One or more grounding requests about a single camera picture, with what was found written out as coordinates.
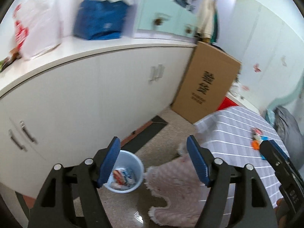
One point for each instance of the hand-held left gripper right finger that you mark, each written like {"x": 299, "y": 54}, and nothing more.
{"x": 198, "y": 163}

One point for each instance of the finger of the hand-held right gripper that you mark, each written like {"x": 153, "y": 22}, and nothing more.
{"x": 273, "y": 153}

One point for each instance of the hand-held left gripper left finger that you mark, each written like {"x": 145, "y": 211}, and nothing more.
{"x": 108, "y": 163}

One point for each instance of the orange printed plastic wrapper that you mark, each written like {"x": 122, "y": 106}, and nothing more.
{"x": 117, "y": 174}

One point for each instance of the small orange wrapper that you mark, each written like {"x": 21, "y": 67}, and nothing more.
{"x": 256, "y": 144}

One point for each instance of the light blue plastic waste bin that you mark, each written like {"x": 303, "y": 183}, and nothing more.
{"x": 129, "y": 161}

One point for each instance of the white and blue snack packet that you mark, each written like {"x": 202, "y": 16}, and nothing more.
{"x": 129, "y": 175}

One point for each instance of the small colourful toy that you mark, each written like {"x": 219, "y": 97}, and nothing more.
{"x": 257, "y": 131}

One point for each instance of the person's right hand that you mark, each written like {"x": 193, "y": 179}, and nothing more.
{"x": 281, "y": 204}

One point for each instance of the grey quilt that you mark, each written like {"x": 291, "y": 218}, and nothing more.
{"x": 289, "y": 128}

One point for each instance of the pink lace-edged cloth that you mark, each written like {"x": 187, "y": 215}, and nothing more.
{"x": 175, "y": 185}

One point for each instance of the teal plaid pillow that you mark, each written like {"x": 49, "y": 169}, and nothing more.
{"x": 270, "y": 117}

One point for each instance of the grey checked tablecloth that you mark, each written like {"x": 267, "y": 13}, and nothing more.
{"x": 232, "y": 133}

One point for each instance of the black floor mat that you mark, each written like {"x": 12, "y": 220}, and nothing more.
{"x": 147, "y": 133}

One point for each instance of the pink flower sticker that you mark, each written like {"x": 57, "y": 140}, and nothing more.
{"x": 244, "y": 87}

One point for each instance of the long white low cabinet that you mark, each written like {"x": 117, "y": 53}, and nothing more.
{"x": 83, "y": 87}

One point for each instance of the large cardboard box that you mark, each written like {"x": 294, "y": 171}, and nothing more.
{"x": 206, "y": 80}

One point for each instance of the pink butterfly sticker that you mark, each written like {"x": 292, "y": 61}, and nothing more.
{"x": 257, "y": 67}

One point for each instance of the beige butterfly sticker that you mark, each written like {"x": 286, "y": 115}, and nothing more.
{"x": 283, "y": 60}

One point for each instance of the white wardrobe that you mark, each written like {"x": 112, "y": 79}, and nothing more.
{"x": 261, "y": 40}

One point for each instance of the pinecone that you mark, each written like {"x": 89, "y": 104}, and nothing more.
{"x": 158, "y": 21}
{"x": 189, "y": 30}

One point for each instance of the green hanging jacket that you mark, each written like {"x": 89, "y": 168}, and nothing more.
{"x": 215, "y": 26}

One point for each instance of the small green toy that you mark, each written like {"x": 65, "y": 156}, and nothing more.
{"x": 2, "y": 65}

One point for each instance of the blue bag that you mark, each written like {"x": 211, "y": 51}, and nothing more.
{"x": 99, "y": 19}

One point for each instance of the white plastic bag red print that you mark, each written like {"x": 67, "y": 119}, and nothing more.
{"x": 40, "y": 28}

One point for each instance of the teal drawer unit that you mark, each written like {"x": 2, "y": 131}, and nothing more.
{"x": 152, "y": 7}

